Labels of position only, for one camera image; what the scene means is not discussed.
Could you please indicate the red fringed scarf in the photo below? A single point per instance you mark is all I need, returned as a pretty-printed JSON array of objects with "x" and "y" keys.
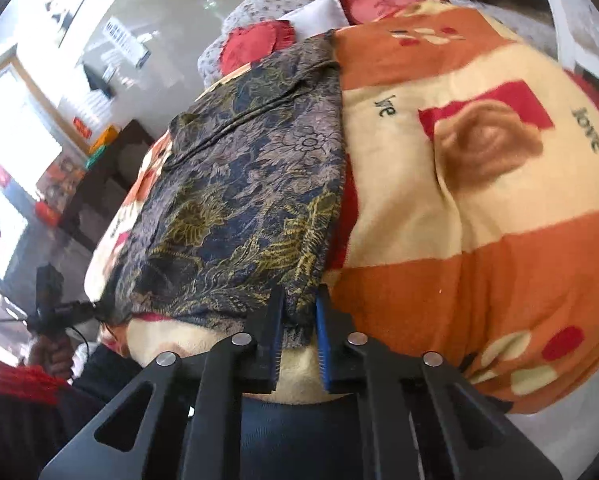
[{"x": 14, "y": 377}]

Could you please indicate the dark hanging cloth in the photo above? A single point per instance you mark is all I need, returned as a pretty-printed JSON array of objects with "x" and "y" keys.
[{"x": 97, "y": 80}]

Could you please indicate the red heart pillow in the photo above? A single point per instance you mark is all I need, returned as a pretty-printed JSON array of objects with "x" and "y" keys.
[
  {"x": 252, "y": 42},
  {"x": 384, "y": 0}
]

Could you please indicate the person's left hand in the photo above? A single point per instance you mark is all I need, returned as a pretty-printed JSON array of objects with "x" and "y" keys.
[{"x": 49, "y": 357}]

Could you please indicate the orange box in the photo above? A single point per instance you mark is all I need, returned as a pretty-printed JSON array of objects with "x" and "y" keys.
[{"x": 104, "y": 139}]

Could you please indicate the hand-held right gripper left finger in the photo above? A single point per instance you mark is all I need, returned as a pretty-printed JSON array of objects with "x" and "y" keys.
[{"x": 274, "y": 332}]

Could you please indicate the blue floral shirt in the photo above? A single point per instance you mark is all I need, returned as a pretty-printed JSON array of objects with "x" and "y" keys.
[{"x": 239, "y": 170}]

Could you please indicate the green stack of items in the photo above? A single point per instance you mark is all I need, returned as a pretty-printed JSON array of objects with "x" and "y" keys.
[{"x": 93, "y": 159}]

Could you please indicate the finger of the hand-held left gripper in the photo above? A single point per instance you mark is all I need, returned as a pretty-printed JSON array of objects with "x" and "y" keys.
[{"x": 82, "y": 309}]

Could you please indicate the white pillow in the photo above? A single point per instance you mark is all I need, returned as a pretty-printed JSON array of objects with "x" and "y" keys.
[{"x": 314, "y": 12}]

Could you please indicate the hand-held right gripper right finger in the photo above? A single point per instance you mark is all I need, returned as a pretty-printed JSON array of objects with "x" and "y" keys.
[{"x": 324, "y": 345}]

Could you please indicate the person's dark blue pants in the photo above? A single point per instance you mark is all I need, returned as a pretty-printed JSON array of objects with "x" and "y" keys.
[{"x": 299, "y": 440}]

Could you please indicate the wall calendar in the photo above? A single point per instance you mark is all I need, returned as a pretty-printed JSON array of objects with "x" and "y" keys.
[{"x": 125, "y": 40}]

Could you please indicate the dark wooden cabinet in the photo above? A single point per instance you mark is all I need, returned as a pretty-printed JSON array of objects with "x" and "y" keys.
[{"x": 104, "y": 180}]

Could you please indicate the orange red printed blanket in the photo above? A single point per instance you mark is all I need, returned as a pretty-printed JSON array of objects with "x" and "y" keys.
[{"x": 454, "y": 260}]

